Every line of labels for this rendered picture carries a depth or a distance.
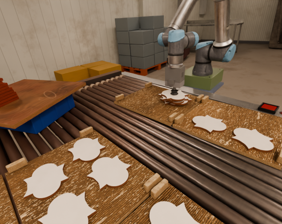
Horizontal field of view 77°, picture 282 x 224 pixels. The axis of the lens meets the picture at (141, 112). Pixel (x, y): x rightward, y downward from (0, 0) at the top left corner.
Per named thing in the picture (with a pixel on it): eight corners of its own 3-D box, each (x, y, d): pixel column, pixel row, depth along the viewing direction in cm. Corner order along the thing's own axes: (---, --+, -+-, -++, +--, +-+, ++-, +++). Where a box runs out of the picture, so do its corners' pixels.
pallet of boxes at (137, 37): (148, 61, 607) (147, 16, 542) (172, 64, 554) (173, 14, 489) (120, 71, 516) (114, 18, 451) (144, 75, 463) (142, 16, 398)
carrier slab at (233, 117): (206, 101, 104) (206, 98, 103) (295, 123, 79) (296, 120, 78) (172, 127, 82) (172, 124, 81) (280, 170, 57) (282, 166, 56)
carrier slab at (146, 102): (151, 86, 130) (151, 84, 129) (204, 100, 104) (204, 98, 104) (114, 103, 108) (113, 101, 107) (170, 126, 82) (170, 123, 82)
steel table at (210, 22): (185, 48, 781) (186, 20, 728) (238, 52, 656) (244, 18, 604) (175, 52, 726) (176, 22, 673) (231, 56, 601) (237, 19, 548)
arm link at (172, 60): (179, 56, 83) (164, 55, 87) (179, 66, 85) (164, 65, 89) (185, 53, 88) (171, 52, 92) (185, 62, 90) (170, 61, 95)
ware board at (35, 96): (25, 81, 125) (24, 78, 124) (86, 85, 110) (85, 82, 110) (-65, 116, 83) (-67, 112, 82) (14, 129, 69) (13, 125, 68)
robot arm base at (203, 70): (195, 70, 147) (196, 57, 142) (215, 71, 139) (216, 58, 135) (189, 75, 137) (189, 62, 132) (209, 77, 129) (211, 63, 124)
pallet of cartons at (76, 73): (103, 77, 472) (101, 59, 450) (125, 83, 416) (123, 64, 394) (56, 92, 394) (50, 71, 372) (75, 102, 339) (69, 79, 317)
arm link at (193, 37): (182, 30, 97) (170, 33, 91) (201, 30, 90) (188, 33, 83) (182, 46, 101) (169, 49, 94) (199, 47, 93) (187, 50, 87)
